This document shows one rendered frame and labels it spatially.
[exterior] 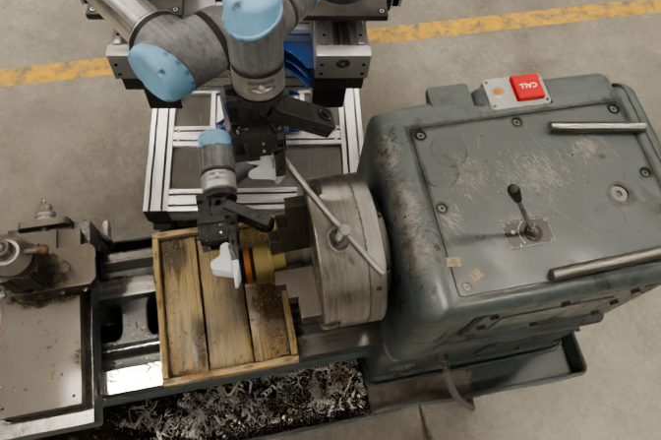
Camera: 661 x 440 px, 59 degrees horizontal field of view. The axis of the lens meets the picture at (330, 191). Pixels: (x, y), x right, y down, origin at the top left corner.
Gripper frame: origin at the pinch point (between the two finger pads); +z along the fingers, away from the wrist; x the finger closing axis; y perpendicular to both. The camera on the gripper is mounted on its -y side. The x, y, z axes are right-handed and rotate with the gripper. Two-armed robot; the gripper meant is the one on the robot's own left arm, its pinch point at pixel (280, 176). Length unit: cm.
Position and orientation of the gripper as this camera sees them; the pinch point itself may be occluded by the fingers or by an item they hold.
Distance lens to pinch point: 100.1
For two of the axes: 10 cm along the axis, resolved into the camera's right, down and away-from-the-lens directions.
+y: -9.8, 1.5, -1.5
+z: -0.2, 6.5, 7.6
